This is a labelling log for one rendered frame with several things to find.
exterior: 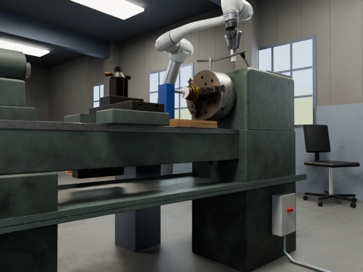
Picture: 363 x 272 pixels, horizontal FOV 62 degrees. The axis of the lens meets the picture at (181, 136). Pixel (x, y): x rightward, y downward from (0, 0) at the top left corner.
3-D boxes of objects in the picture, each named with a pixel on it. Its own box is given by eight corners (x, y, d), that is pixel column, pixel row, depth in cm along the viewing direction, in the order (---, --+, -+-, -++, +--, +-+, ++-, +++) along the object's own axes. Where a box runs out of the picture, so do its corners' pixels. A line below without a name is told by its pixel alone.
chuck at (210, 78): (193, 119, 207) (197, 73, 205) (229, 122, 183) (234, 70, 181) (183, 119, 201) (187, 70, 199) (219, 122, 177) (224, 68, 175)
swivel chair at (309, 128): (362, 202, 392) (362, 123, 394) (355, 211, 341) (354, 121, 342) (310, 196, 432) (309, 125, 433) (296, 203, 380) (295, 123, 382)
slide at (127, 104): (118, 118, 174) (118, 110, 174) (164, 113, 142) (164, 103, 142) (88, 116, 162) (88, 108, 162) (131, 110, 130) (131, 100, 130)
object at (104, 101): (133, 109, 170) (133, 100, 170) (143, 108, 162) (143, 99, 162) (100, 107, 156) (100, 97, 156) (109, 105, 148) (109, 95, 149)
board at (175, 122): (175, 130, 197) (175, 123, 197) (217, 128, 170) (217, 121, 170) (136, 128, 177) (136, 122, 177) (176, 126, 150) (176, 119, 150)
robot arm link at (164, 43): (167, 26, 210) (180, 31, 221) (149, 37, 222) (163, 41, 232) (170, 43, 208) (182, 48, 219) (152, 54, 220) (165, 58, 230)
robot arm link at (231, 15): (232, 8, 176) (233, 19, 176) (241, 12, 183) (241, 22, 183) (220, 13, 183) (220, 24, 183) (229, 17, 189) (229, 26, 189)
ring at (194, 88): (191, 87, 188) (180, 86, 182) (202, 85, 181) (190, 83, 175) (191, 102, 188) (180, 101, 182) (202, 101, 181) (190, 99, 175)
